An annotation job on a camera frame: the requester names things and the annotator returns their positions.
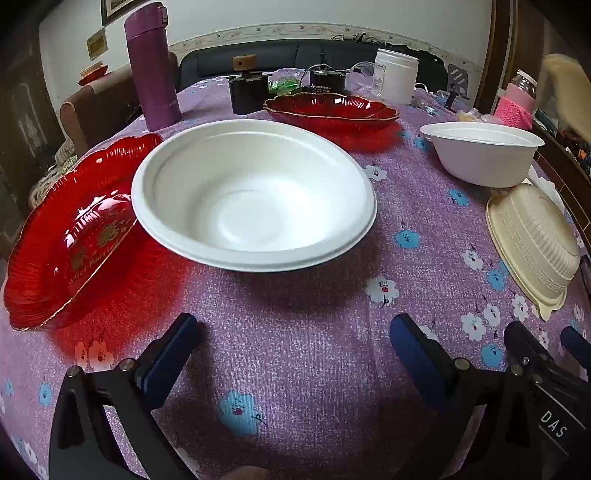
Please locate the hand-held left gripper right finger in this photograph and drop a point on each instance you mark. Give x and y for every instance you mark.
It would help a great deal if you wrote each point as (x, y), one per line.
(415, 360)

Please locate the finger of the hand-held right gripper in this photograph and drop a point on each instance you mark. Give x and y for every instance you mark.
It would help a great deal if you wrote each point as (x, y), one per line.
(526, 346)
(577, 346)

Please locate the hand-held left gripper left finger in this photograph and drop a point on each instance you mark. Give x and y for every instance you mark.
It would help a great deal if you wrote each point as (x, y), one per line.
(171, 360)

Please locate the cream plastic bowl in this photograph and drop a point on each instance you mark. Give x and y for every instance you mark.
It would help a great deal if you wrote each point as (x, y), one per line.
(535, 240)

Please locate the red glass plate gold rim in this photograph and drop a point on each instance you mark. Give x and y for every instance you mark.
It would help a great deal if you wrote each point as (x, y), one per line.
(323, 110)
(55, 258)

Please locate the white disposable bowl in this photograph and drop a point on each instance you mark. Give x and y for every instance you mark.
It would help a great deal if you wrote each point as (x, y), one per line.
(480, 157)
(249, 198)

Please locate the purple floral tablecloth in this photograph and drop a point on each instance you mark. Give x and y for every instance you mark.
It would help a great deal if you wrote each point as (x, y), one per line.
(300, 323)

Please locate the white tissue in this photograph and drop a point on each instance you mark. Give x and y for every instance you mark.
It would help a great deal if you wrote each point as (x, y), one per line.
(542, 182)

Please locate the wooden sideboard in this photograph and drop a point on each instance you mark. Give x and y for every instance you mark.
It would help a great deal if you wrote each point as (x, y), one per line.
(565, 152)

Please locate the floral cushion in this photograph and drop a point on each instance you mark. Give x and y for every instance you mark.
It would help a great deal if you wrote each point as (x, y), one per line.
(51, 175)

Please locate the bagged bread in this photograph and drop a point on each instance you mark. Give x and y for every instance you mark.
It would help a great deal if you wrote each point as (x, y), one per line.
(475, 117)

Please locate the jar with pink knitted sleeve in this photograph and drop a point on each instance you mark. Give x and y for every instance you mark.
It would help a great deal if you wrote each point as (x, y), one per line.
(515, 108)

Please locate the brown armchair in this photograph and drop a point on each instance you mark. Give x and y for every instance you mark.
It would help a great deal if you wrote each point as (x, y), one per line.
(101, 110)

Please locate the dark wooden door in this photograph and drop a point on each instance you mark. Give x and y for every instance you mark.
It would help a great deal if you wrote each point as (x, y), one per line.
(23, 138)

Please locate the black bottle with wooden cap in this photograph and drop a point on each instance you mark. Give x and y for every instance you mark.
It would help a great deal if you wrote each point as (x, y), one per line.
(248, 94)

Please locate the white plastic jar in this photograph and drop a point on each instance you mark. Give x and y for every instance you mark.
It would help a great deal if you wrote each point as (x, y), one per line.
(395, 76)

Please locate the clear plastic container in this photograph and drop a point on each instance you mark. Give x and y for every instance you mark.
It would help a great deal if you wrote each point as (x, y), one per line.
(360, 76)

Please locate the purple thermos bottle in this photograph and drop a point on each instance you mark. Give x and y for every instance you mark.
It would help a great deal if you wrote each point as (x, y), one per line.
(152, 69)

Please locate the black box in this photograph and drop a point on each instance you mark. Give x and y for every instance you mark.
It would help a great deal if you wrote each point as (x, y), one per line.
(328, 82)

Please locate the small red dish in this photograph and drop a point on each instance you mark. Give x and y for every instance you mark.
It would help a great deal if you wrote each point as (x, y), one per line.
(92, 74)

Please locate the green packet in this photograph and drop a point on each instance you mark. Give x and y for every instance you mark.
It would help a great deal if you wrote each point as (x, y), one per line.
(284, 85)

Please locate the black leather sofa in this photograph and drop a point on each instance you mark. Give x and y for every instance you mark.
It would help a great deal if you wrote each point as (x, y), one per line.
(277, 57)

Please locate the yellow wall plaque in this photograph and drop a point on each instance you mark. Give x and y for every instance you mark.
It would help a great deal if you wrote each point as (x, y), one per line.
(97, 44)

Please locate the framed wall picture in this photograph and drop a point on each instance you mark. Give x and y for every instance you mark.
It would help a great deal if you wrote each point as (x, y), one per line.
(113, 9)

